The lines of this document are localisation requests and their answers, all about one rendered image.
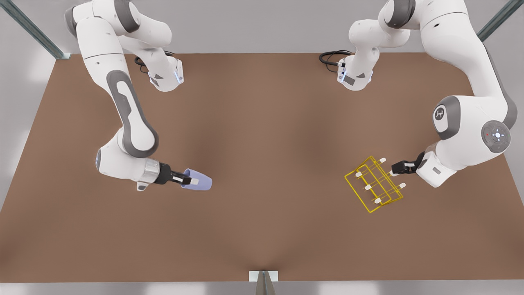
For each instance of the blue cup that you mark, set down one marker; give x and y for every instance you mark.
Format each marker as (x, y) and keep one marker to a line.
(199, 181)

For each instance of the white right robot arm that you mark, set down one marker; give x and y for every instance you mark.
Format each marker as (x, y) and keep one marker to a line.
(102, 53)

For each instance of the silver frame post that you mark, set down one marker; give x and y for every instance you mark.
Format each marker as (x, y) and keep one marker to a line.
(497, 18)
(32, 28)
(263, 282)

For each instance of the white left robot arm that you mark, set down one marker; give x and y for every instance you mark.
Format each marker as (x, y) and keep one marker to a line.
(458, 45)

